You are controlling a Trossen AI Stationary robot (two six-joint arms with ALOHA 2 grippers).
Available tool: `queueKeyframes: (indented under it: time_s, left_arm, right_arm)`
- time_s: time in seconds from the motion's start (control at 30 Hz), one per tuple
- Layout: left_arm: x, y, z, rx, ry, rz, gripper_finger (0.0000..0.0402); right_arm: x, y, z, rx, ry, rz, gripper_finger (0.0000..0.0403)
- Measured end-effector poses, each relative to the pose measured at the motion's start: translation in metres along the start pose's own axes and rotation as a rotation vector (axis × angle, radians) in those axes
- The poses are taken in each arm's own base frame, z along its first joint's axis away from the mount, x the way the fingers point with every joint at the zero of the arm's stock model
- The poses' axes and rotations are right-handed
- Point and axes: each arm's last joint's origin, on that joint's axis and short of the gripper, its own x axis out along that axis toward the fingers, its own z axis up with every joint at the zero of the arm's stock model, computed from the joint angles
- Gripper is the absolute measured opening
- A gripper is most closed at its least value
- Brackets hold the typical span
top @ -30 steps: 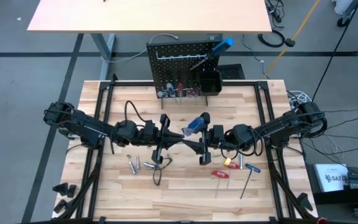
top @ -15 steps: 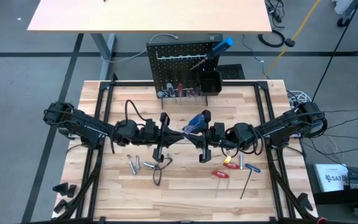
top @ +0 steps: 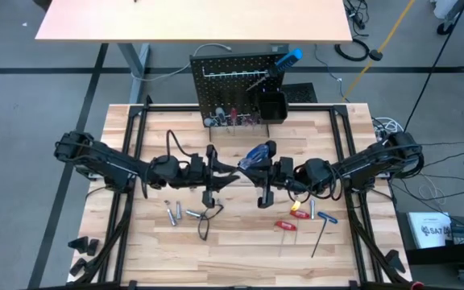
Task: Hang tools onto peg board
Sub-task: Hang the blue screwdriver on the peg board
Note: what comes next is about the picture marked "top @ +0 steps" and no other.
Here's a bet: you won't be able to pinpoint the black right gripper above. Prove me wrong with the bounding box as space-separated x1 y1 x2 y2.
242 140 297 209

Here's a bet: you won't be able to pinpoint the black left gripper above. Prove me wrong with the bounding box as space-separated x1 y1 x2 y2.
178 144 241 209

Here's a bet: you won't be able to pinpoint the blue clear handled screwdriver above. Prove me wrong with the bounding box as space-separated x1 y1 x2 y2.
238 143 272 170

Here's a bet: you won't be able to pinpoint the black safety glasses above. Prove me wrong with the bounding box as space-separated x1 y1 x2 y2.
197 202 225 242

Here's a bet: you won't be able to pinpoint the blue T-handle hex key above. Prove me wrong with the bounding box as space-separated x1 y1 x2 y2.
311 211 339 259

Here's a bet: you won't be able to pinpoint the black and blue large screwdriver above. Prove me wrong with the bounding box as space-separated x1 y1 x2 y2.
246 48 304 92

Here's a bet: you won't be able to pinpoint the black plastic pegboard bin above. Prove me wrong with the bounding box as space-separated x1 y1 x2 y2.
258 91 288 125

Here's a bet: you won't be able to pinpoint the black metal pegboard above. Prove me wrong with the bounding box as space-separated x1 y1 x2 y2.
189 52 289 142

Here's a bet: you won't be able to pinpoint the black metal grate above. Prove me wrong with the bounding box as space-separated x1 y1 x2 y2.
284 82 318 105

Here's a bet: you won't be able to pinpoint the white power strip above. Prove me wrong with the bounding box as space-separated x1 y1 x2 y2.
372 116 404 148

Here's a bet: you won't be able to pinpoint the light wooden desk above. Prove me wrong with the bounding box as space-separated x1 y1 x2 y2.
34 0 353 104

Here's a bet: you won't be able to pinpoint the white printed box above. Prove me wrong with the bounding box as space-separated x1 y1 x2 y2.
407 211 453 250

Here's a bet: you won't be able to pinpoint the chrome screwdriver ring rail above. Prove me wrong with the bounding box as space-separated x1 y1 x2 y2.
203 114 262 128

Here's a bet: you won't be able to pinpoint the black cable loop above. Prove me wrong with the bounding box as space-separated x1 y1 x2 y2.
165 129 195 159
292 168 340 202

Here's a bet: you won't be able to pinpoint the black aluminium frame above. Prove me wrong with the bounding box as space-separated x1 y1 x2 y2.
94 94 414 290

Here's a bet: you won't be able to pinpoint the grey cable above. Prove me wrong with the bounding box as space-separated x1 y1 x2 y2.
130 43 233 83

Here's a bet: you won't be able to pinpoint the black cable coil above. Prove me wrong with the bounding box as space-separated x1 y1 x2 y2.
333 38 371 63

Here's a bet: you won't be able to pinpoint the black taut cable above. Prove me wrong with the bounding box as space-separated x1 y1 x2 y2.
403 0 464 134

